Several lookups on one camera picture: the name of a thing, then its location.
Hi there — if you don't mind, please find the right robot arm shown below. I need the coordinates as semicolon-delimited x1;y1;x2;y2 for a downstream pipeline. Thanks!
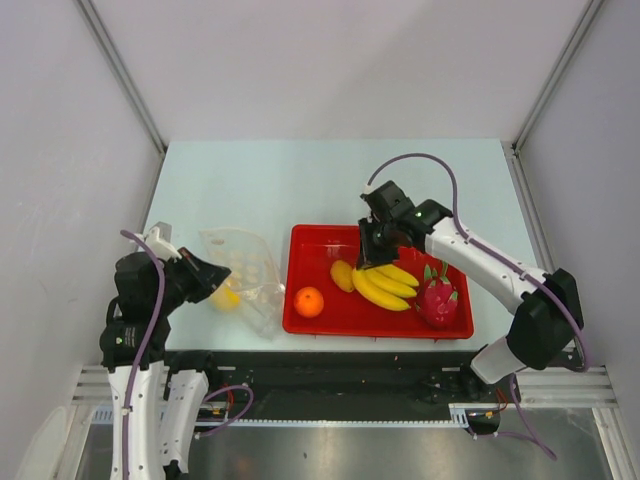
358;181;583;401

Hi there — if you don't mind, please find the fake pink dragon fruit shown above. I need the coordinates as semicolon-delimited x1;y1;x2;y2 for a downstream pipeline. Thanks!
414;261;458;330

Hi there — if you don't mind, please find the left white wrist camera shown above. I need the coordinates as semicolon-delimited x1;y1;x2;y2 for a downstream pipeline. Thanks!
134;222;182;261

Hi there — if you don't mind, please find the red plastic tray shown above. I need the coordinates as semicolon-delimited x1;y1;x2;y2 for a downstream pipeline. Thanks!
282;224;474;341

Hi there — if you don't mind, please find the aluminium front rail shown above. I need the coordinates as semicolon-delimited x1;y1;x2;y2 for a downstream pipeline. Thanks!
71;366;618;408

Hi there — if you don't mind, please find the fake orange fruit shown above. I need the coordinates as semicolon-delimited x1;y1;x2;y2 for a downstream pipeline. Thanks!
294;287;324;318

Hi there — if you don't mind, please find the right aluminium frame post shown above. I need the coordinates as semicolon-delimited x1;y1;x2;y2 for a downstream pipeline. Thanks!
510;0;607;155

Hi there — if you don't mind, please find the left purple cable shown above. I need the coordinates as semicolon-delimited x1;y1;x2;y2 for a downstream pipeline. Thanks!
119;229;255;480

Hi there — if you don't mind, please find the left aluminium frame post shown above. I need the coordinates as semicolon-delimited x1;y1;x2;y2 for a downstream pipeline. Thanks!
73;0;168;159

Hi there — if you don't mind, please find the clear zip top bag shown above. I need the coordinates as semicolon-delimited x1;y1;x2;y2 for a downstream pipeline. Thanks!
199;227;285;340

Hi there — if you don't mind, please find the fake yellow mango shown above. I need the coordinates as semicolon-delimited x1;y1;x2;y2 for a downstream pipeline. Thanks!
330;260;355;293

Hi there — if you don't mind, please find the fake yellow banana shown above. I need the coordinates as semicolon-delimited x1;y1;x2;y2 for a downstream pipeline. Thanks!
352;264;420;312

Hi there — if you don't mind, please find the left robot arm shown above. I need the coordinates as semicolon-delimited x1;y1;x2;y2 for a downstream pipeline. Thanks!
99;247;231;479

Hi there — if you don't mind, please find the aluminium frame post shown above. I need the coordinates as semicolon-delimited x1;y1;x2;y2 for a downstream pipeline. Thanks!
73;0;168;159
510;0;607;155

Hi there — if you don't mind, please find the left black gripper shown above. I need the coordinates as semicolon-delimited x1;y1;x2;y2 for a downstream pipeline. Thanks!
152;245;230;312

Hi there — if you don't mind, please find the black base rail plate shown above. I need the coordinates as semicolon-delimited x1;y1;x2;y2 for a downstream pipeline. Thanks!
196;352;521;422

